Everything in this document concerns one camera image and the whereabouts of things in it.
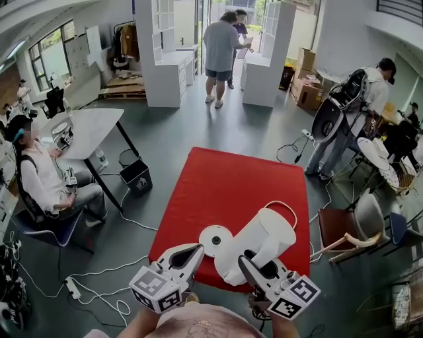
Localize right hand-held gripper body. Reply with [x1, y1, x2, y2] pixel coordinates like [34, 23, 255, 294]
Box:
[248, 271, 322, 321]

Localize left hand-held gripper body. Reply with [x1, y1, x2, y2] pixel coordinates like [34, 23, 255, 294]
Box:
[128, 261, 192, 314]

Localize white round kettle base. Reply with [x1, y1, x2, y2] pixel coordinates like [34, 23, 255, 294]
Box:
[198, 225, 234, 259]

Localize white electric kettle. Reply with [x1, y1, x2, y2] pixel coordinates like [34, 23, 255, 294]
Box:
[213, 207, 297, 287]

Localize person's left forearm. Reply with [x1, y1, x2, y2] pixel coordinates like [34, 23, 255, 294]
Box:
[115, 305, 166, 338]

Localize person's right forearm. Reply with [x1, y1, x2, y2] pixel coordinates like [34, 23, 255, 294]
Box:
[270, 316, 301, 338]

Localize person's printed shirt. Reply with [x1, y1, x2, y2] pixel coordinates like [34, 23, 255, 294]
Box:
[84, 302, 268, 338]

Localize dark square waste bin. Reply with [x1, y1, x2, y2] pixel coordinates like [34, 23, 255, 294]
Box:
[118, 158, 153, 198]

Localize white power strip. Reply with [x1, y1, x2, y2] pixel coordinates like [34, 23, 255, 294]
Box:
[64, 276, 81, 300]

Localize red cloth covered table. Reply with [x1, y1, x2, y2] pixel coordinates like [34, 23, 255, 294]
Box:
[148, 147, 311, 294]

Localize round mesh wastebasket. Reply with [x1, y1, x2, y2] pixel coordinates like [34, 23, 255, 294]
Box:
[118, 148, 141, 169]

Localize grey chair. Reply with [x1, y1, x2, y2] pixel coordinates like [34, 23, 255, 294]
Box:
[353, 193, 394, 255]

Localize blue chair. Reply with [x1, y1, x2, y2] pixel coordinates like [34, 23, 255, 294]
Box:
[11, 197, 96, 255]
[383, 211, 423, 261]

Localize pile of black equipment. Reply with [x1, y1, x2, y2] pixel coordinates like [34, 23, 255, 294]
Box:
[0, 244, 32, 331]

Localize grey table with black legs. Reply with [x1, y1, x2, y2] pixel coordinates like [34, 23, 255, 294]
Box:
[42, 108, 141, 212]

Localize round white table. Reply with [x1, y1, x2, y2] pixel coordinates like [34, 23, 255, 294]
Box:
[356, 137, 400, 191]

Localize white side desk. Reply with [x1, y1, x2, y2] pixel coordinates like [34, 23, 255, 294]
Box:
[0, 184, 19, 245]

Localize tall white cabinet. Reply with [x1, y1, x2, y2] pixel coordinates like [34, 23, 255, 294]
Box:
[240, 1, 297, 108]
[135, 0, 199, 108]

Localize wooden pallets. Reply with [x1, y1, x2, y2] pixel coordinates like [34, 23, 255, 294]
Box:
[98, 74, 147, 100]

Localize large cardboard box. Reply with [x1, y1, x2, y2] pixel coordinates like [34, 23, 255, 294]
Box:
[290, 77, 327, 110]

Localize yellow and black box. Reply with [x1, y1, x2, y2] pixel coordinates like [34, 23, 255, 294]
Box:
[279, 64, 295, 90]

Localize black office chair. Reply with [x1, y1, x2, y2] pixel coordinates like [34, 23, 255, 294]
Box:
[44, 86, 65, 119]

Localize small cardboard box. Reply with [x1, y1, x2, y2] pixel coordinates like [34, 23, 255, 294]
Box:
[297, 47, 317, 72]

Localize clothes rack with jackets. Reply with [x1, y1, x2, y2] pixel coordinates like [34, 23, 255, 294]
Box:
[110, 20, 141, 72]

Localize white locker cabinet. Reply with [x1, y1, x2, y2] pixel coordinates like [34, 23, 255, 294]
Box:
[63, 32, 92, 79]

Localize white leaning board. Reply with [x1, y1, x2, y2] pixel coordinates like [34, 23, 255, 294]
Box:
[85, 25, 106, 72]

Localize large side window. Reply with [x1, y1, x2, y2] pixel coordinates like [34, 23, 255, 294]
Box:
[28, 19, 77, 92]

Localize ceiling strip light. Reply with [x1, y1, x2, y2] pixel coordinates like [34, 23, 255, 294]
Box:
[6, 39, 27, 59]

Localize white floor cable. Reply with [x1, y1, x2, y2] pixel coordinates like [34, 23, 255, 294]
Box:
[67, 254, 150, 281]
[98, 172, 159, 232]

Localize white power cord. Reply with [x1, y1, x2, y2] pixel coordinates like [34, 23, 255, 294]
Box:
[262, 200, 298, 230]

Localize wire basket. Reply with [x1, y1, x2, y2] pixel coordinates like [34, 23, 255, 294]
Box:
[391, 161, 418, 195]

